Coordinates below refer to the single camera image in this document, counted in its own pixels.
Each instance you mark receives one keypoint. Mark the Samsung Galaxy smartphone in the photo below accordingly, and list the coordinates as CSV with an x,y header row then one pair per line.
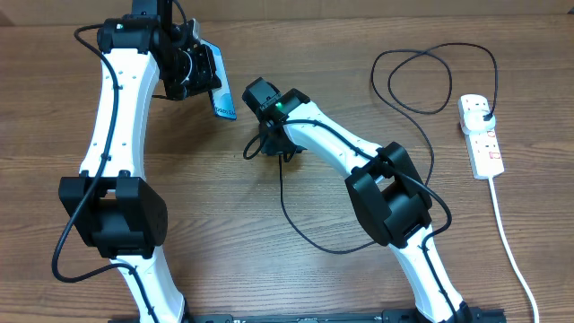
x,y
221,99

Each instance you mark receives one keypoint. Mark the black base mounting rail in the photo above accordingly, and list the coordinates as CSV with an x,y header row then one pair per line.
x,y
386,316

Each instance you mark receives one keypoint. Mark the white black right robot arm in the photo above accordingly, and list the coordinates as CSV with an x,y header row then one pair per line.
x,y
390,201

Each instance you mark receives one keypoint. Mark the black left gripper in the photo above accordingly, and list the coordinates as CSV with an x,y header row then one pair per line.
x,y
206,81

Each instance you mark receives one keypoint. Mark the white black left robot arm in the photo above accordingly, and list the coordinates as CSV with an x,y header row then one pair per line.
x,y
109,202

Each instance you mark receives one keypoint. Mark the white USB charger plug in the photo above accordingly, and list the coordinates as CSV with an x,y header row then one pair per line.
x,y
474,122

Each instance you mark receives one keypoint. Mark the white power extension strip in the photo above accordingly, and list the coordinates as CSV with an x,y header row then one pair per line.
x,y
483,148

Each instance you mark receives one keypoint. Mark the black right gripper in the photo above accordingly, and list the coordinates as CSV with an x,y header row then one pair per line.
x,y
272,148

